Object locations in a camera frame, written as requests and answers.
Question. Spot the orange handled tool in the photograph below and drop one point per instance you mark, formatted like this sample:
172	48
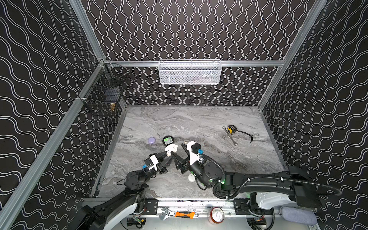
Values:
187	215

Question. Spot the black round digital timer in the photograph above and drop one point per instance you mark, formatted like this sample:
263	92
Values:
168	140

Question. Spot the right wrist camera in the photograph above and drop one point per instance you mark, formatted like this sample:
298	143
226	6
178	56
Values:
195	151

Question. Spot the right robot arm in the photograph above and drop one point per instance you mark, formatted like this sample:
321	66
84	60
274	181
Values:
265	190

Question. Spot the grey cloth roll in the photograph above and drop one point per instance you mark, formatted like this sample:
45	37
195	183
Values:
298	216

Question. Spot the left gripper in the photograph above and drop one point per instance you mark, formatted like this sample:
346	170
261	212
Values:
160	163

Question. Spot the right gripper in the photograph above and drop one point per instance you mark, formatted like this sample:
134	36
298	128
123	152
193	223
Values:
181	164

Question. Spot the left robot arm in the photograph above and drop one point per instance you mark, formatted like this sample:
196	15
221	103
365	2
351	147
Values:
130	201

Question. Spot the white round earbud case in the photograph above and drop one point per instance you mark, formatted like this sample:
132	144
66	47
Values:
191	178

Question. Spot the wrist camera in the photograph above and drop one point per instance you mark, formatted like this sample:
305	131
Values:
195	151
150	164

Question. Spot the silver combination wrench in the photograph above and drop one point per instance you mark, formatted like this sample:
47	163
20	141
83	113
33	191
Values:
230	136

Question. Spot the adjustable wrench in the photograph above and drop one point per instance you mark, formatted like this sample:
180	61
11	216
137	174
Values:
166	213

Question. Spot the purple earbud charging case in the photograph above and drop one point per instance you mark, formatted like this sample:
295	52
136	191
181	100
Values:
151	140

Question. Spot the yellow black tape measure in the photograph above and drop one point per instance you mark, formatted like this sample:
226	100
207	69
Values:
232	129

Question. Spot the white wire mesh basket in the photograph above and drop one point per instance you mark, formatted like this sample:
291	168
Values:
189	72

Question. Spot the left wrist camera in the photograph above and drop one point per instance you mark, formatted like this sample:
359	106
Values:
150	164

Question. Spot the soda can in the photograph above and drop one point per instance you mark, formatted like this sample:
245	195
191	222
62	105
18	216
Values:
216	215

